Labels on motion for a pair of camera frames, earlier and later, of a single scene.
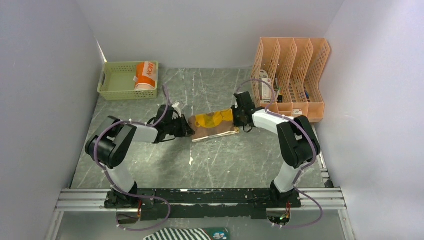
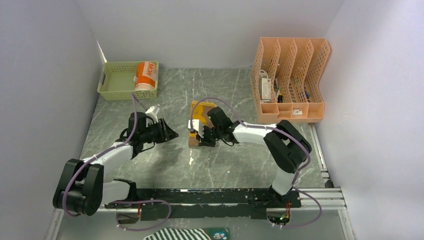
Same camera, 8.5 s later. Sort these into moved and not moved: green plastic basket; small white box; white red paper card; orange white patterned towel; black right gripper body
Moved: black right gripper body
Not moved: green plastic basket; white red paper card; orange white patterned towel; small white box
